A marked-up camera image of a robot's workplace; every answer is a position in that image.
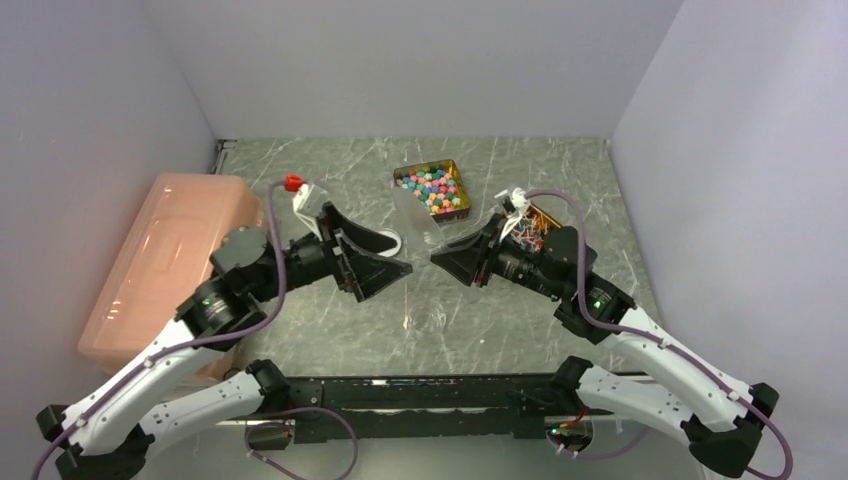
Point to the clear plastic jar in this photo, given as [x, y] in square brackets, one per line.
[425, 319]

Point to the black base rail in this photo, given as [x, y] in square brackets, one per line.
[521, 406]

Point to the gold tin of lollipops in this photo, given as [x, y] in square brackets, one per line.
[530, 232]

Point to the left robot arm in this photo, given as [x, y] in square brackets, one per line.
[114, 431]

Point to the gold tin of star candies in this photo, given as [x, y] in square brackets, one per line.
[437, 185]

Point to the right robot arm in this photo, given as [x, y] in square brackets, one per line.
[719, 418]

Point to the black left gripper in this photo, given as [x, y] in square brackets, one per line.
[363, 274]

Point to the white jar lid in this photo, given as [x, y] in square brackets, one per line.
[396, 243]

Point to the pink plastic storage box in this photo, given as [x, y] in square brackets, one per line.
[164, 257]

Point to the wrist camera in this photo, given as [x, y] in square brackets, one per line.
[515, 204]
[307, 201]

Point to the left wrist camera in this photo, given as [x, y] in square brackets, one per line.
[307, 201]

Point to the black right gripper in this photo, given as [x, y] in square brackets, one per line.
[462, 260]

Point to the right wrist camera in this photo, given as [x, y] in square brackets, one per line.
[515, 204]

